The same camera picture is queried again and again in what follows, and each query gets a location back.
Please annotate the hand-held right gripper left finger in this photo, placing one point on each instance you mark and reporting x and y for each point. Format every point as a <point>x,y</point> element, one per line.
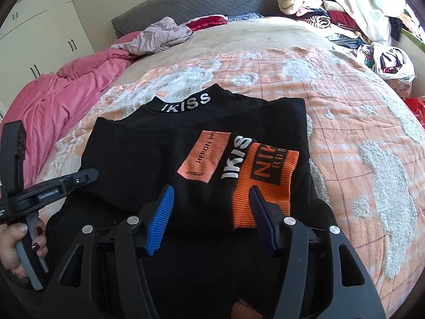
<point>161,219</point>

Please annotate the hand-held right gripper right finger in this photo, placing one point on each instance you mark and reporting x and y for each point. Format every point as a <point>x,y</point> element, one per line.
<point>262,219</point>

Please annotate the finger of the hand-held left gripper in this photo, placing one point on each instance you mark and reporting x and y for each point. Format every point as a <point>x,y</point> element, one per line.
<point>83,176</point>

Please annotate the black sweater with orange cuffs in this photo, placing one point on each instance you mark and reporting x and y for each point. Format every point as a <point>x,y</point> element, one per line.
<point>139,159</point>

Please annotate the plastic bag of clothes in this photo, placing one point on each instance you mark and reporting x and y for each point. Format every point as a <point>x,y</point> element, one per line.
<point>388,59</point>

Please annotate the pile of mixed clothes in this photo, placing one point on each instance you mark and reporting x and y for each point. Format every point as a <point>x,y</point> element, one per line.
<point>312,13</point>

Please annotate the dark clothes heap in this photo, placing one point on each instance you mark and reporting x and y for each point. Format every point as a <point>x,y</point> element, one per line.
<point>401,26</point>

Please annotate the person's left hand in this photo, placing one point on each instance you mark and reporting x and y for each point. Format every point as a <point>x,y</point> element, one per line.
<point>10,249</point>

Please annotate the person's right hand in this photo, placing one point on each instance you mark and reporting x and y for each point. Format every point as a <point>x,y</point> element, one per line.
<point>247,310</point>

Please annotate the pink duvet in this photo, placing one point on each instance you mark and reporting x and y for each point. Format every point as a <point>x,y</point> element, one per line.
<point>53,106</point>

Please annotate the orange and white fleece blanket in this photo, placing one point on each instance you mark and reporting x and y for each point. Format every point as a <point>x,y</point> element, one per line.
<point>348,133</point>

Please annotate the cream wardrobe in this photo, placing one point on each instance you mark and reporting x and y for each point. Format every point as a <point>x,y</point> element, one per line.
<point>43,26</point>

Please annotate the lilac crumpled garment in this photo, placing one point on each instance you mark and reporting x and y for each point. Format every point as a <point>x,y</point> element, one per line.
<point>159,36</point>

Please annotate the red bag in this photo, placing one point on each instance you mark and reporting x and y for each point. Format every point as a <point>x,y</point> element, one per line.
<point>416,109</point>

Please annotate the red garment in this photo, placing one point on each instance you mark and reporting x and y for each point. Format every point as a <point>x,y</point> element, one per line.
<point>207,23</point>

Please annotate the blue patterned cloth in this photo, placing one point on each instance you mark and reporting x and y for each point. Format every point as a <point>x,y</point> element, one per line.
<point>245,16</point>

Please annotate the green edged white board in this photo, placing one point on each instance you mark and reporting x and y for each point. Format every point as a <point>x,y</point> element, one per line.
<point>415,40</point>

